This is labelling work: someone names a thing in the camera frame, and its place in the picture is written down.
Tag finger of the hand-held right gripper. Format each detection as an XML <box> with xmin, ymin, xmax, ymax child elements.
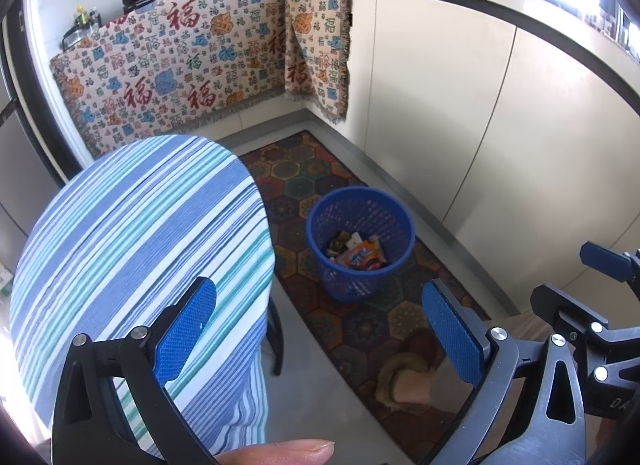
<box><xmin>579</xmin><ymin>240</ymin><xmax>640</xmax><ymax>297</ymax></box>
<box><xmin>530</xmin><ymin>283</ymin><xmax>640</xmax><ymax>347</ymax></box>

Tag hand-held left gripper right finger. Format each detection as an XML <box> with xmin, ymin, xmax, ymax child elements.
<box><xmin>420</xmin><ymin>279</ymin><xmax>587</xmax><ymax>465</ymax></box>

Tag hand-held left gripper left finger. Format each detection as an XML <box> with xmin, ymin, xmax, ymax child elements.
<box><xmin>50</xmin><ymin>276</ymin><xmax>221</xmax><ymax>465</ymax></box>

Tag orange snack bag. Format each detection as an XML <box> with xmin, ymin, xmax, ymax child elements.
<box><xmin>336</xmin><ymin>241</ymin><xmax>387</xmax><ymax>272</ymax></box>

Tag blue plastic waste basket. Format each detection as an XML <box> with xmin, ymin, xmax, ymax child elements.
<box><xmin>305</xmin><ymin>187</ymin><xmax>417</xmax><ymax>302</ymax></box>

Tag gold dark wrapper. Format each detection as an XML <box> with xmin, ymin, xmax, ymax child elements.
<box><xmin>327</xmin><ymin>231</ymin><xmax>352</xmax><ymax>256</ymax></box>

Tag person's left hand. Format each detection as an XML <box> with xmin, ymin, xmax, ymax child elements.
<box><xmin>215</xmin><ymin>438</ymin><xmax>336</xmax><ymax>465</ymax></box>

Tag person's foot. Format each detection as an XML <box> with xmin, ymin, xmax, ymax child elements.
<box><xmin>392</xmin><ymin>369</ymin><xmax>435</xmax><ymax>407</ymax></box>

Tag patterned floor mat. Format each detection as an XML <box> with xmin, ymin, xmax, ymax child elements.
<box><xmin>237</xmin><ymin>130</ymin><xmax>494</xmax><ymax>464</ymax></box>

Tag blue striped tablecloth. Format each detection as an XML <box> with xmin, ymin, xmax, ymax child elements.
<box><xmin>9</xmin><ymin>134</ymin><xmax>277</xmax><ymax>462</ymax></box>

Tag white kitchen counter cabinet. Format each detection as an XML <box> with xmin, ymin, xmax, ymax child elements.
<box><xmin>344</xmin><ymin>0</ymin><xmax>640</xmax><ymax>338</ymax></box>

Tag large printed blanket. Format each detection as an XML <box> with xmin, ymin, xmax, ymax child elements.
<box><xmin>49</xmin><ymin>0</ymin><xmax>292</xmax><ymax>159</ymax></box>

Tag small printed blanket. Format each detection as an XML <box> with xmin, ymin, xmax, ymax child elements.
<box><xmin>282</xmin><ymin>0</ymin><xmax>352</xmax><ymax>124</ymax></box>

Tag black door frame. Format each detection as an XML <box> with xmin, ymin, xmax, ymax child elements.
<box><xmin>2</xmin><ymin>0</ymin><xmax>89</xmax><ymax>182</ymax></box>

